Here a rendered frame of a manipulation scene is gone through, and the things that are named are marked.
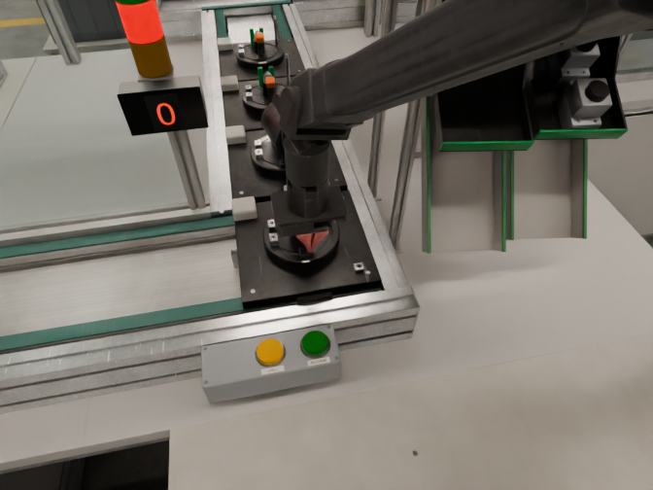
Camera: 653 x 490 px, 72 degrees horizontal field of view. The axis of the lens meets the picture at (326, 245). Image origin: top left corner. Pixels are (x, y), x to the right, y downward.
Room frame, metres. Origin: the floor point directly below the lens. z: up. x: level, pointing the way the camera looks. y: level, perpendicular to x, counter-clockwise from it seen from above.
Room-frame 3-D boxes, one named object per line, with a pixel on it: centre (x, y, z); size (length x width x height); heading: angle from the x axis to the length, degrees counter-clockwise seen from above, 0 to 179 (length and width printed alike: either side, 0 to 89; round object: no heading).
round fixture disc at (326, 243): (0.57, 0.05, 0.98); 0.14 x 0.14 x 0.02
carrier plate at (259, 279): (0.57, 0.05, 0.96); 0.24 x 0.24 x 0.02; 12
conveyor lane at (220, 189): (1.04, 0.14, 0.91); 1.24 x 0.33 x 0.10; 12
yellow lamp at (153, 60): (0.65, 0.26, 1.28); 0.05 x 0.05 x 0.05
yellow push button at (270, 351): (0.34, 0.09, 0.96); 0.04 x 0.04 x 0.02
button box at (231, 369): (0.34, 0.09, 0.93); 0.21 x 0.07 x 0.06; 102
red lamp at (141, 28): (0.65, 0.26, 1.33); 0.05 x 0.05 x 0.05
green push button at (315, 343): (0.36, 0.02, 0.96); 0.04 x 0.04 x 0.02
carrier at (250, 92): (1.06, 0.15, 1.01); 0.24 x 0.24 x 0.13; 12
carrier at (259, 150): (0.82, 0.10, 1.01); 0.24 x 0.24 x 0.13; 12
